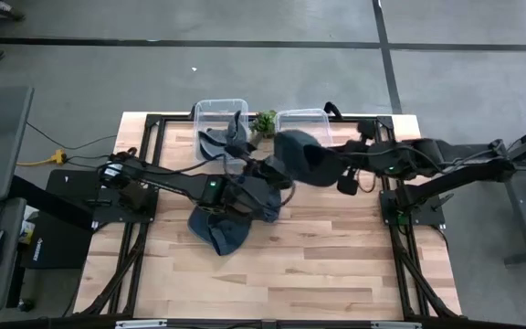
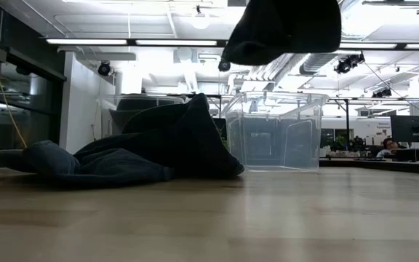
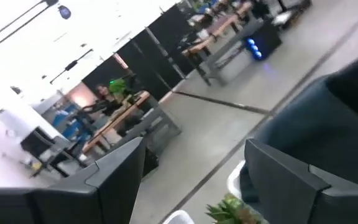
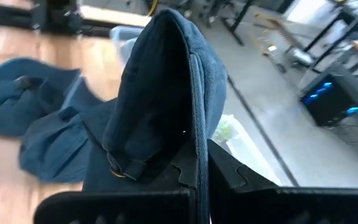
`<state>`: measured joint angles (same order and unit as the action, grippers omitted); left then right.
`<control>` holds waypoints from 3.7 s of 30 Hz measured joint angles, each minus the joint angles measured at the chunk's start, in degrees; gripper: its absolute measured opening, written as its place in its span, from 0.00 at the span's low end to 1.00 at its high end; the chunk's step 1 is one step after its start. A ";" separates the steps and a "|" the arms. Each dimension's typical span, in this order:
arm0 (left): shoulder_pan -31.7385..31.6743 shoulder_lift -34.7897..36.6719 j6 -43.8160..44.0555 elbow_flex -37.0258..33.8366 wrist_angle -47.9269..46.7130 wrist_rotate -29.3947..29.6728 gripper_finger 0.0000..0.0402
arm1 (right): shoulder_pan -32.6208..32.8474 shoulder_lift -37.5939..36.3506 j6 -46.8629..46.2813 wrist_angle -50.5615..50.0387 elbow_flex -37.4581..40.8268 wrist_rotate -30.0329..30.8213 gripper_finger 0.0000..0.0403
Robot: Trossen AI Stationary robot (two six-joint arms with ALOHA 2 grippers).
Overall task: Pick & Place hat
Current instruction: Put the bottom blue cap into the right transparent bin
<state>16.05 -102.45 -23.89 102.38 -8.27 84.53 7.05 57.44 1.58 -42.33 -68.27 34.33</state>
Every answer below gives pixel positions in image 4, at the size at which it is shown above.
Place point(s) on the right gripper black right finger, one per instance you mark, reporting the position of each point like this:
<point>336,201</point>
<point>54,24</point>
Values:
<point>291,207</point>

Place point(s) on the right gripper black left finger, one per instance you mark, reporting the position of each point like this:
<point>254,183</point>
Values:
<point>120,208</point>

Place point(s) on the dark teal baseball cap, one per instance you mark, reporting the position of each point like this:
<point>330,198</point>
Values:
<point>54,149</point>

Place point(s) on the blue baseball cap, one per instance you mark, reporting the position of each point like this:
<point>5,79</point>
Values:
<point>11,99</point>
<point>154,93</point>

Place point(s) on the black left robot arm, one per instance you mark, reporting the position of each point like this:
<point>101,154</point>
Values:
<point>57,15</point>

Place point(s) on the black computer with blue lights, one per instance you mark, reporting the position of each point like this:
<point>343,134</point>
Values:
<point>325,105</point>

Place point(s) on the grey office desk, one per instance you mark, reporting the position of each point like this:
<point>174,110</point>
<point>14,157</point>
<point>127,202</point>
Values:
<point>337,40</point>

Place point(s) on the wooden slatted rack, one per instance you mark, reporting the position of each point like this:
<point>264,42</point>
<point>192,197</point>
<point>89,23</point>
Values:
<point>283,31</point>

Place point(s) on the black desk frame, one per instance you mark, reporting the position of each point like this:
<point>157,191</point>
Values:
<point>239,17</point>

